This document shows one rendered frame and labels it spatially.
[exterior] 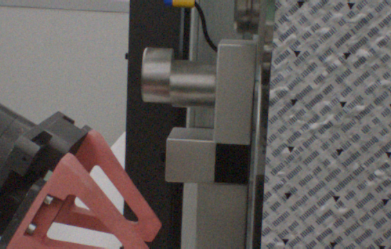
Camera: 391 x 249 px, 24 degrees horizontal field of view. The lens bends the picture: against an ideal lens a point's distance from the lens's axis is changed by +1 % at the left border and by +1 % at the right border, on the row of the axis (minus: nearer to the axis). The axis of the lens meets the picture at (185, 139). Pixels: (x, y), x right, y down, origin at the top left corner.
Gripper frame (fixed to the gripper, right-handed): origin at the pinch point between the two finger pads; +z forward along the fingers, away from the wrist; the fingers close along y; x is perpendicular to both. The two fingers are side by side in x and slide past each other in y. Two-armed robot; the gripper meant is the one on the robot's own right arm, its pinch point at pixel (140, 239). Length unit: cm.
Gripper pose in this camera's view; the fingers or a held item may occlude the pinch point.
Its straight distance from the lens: 57.6
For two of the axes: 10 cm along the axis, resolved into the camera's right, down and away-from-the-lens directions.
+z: 8.5, 5.2, 0.2
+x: 5.1, -8.3, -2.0
